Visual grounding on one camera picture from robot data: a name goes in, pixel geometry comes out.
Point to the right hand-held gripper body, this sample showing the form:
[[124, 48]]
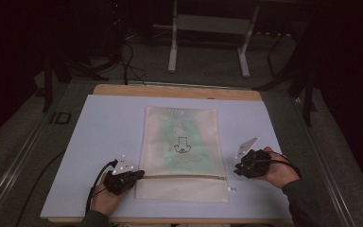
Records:
[[255, 162]]

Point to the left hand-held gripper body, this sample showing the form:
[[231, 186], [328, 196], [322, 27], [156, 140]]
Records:
[[119, 181]]

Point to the clear zip bag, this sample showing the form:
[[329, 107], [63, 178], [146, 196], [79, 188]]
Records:
[[182, 176]]

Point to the person's left hand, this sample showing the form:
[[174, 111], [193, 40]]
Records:
[[107, 200]]

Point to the person's right hand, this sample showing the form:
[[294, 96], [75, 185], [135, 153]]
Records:
[[280, 173]]

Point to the green cloth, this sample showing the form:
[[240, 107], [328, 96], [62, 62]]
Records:
[[195, 151]]

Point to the pale blue table mat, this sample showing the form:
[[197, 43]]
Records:
[[107, 126]]

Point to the black stand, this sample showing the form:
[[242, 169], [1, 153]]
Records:
[[60, 72], [305, 91]]

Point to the wooden table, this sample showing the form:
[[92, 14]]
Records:
[[176, 92]]

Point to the metal floor rail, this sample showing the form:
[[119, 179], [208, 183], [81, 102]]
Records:
[[324, 164], [9, 176]]

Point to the white metal stand frame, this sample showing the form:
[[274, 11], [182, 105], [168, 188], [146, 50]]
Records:
[[212, 23]]

